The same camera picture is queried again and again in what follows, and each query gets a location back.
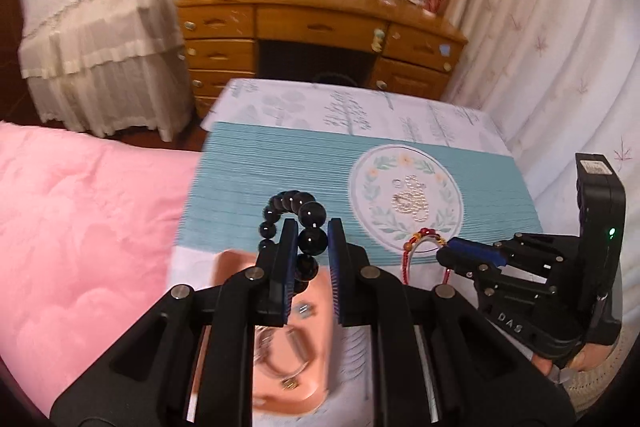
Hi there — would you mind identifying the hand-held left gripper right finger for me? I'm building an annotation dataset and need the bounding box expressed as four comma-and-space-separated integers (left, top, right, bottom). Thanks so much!
327, 217, 577, 427

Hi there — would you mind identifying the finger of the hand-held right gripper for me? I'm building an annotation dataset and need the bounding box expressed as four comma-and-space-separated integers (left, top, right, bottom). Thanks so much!
435, 249, 557, 303
446, 231, 583, 280

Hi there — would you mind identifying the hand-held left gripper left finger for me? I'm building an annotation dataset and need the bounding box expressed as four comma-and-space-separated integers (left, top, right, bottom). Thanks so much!
49, 217, 301, 427

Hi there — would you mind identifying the red cord bracelet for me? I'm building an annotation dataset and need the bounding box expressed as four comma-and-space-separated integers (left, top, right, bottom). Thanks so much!
399, 227, 454, 289

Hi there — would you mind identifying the black bead bracelet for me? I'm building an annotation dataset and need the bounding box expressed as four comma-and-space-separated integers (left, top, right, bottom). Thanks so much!
257, 189, 329, 296

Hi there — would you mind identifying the peach plastic box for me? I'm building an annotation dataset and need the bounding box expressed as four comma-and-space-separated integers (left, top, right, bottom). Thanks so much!
192, 249, 334, 416

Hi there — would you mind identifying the pink strap watch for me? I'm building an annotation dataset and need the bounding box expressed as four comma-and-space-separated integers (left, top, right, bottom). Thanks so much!
252, 302, 319, 381

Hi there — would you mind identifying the person's right hand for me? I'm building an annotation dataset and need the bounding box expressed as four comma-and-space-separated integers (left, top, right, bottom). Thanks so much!
527, 339, 619, 389

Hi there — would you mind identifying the tree print tablecloth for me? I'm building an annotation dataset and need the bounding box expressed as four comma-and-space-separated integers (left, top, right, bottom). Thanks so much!
169, 78, 545, 427

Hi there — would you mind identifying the white leaf print curtain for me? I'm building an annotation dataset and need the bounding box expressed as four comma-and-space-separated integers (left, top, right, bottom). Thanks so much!
440, 0, 640, 260

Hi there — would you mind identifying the pink quilted blanket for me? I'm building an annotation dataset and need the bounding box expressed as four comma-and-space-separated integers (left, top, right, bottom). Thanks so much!
0, 121, 202, 419

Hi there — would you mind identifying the wooden desk with drawers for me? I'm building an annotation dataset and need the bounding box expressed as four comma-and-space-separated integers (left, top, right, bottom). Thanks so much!
177, 0, 469, 118

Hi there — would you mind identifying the white lace furniture cover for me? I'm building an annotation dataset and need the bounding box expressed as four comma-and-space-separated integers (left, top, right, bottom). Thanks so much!
17, 0, 202, 144

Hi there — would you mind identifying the white pearl necklace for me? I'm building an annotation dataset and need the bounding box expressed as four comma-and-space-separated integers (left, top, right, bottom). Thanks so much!
390, 174, 432, 224

